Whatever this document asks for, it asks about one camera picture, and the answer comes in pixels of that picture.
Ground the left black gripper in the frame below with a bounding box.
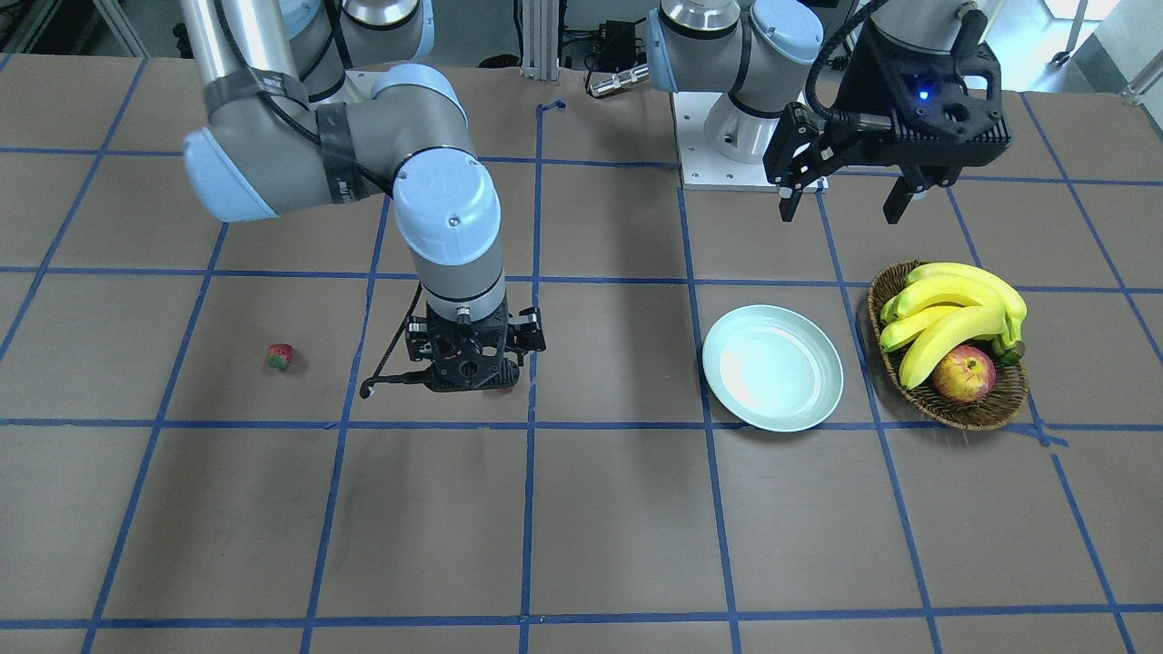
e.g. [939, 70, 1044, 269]
[761, 17, 1013, 226]

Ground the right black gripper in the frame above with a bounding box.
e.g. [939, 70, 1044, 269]
[404, 306, 547, 392]

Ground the strawberry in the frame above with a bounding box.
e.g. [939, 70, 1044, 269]
[264, 343, 294, 372]

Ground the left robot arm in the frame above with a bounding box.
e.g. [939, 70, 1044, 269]
[645, 1, 1012, 223]

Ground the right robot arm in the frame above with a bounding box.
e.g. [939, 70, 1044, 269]
[181, 1, 547, 398]

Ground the light green plate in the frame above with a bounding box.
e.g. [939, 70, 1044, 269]
[701, 303, 846, 433]

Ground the yellow banana bunch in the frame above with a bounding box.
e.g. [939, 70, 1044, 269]
[880, 262, 1029, 389]

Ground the red yellow apple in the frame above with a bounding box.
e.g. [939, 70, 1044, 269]
[929, 346, 997, 404]

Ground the silver metal cylinder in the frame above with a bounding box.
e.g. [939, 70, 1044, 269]
[585, 64, 651, 99]

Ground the brown wicker basket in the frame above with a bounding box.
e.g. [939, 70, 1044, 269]
[856, 260, 1029, 431]

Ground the black power adapter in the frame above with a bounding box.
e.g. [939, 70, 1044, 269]
[592, 20, 637, 70]

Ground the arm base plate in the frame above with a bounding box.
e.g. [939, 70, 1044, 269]
[671, 92, 780, 193]

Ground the aluminium frame post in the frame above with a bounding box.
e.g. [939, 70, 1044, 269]
[518, 1, 562, 84]

